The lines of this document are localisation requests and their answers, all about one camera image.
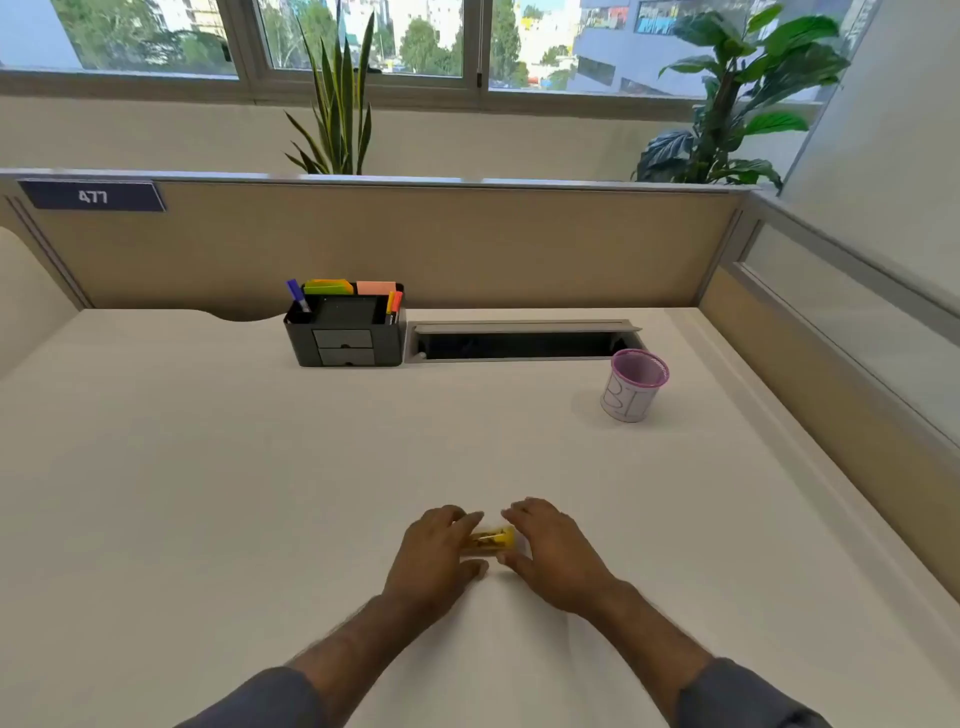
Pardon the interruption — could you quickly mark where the person's left hand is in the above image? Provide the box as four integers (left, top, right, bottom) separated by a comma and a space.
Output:
381, 504, 490, 619

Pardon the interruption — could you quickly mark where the person's right hand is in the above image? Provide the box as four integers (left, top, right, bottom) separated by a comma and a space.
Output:
500, 497, 624, 620

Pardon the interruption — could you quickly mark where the small yellow box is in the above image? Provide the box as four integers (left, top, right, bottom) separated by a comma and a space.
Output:
465, 525, 517, 558

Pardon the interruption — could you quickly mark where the person's left forearm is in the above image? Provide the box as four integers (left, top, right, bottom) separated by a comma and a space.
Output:
174, 594, 438, 728

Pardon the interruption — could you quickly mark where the person's right forearm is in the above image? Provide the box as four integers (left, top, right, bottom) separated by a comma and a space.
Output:
577, 583, 830, 728

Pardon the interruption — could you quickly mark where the pink mesh cup with paper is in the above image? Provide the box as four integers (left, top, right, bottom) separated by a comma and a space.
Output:
600, 348, 670, 423

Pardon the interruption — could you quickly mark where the black desk organizer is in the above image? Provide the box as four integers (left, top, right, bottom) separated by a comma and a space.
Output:
283, 282, 407, 369

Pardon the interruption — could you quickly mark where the beige desk partition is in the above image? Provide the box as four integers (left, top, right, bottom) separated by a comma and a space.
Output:
0, 168, 755, 324

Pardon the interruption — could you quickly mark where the glass side partition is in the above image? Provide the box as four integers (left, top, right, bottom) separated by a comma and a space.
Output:
697, 191, 960, 601

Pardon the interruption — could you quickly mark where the tall snake plant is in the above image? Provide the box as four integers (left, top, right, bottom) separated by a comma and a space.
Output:
283, 0, 376, 177

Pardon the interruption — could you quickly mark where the broad-leaf green plant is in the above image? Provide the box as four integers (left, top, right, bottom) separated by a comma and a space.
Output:
632, 3, 852, 191

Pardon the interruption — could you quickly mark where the dark blue number plate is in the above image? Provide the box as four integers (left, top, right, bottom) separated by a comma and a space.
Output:
18, 179, 166, 213

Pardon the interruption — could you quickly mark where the grey desk cable tray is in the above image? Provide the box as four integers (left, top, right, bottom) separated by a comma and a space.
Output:
405, 319, 645, 364

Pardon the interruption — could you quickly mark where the grey window frame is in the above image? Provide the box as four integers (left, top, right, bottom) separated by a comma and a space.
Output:
0, 0, 882, 121

